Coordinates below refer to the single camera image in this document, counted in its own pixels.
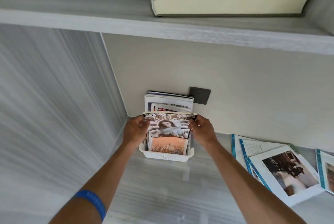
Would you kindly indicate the feathered woman portrait magazine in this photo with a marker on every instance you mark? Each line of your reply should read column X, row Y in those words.
column 169, row 127

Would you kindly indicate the grey wooden shelf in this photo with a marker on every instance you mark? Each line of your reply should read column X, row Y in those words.
column 78, row 10

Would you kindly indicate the blue wristband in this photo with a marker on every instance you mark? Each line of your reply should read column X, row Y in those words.
column 91, row 200

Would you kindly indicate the person's right forearm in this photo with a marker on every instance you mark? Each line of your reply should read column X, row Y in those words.
column 248, row 192

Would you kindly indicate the white perforated plastic basket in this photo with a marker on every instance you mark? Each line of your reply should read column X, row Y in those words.
column 164, row 156

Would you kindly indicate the blue-edged red painting magazine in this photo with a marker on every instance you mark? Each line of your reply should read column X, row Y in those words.
column 327, row 171

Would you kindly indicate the person's right hand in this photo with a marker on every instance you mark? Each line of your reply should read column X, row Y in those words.
column 204, row 132

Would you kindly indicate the person's left forearm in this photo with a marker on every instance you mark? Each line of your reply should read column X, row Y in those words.
column 99, row 179

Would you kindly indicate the stack of magazines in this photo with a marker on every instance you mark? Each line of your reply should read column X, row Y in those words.
column 169, row 98

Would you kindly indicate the person's left hand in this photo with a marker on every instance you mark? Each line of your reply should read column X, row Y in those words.
column 134, row 132

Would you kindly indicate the blue-edged dark photo magazine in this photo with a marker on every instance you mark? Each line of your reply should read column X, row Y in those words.
column 236, row 150
column 287, row 171

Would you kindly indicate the dark wall socket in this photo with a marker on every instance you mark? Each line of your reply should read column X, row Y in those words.
column 199, row 95

